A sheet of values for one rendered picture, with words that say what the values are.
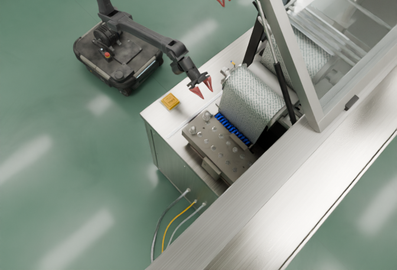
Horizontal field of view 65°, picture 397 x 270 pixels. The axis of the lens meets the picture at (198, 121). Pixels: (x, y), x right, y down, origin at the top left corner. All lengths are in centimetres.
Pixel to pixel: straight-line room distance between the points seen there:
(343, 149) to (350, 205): 164
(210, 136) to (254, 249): 65
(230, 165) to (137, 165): 121
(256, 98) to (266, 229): 52
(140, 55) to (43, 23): 112
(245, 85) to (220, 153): 34
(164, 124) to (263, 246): 87
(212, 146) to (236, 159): 12
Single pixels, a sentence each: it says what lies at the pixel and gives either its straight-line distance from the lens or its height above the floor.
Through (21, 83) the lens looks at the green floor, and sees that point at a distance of 305.
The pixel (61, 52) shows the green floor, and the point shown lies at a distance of 312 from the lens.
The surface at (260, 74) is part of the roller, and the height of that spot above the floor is 123.
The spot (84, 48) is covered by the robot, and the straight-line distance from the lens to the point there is 277.
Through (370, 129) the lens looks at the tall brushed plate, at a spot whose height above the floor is 144.
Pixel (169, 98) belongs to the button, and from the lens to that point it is 163.
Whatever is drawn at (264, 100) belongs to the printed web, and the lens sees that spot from 124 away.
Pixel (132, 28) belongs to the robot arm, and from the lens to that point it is 158.
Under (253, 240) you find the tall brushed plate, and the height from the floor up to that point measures 144.
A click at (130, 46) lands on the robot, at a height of 26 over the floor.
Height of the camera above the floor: 235
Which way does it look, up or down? 65 degrees down
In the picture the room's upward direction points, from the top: 8 degrees clockwise
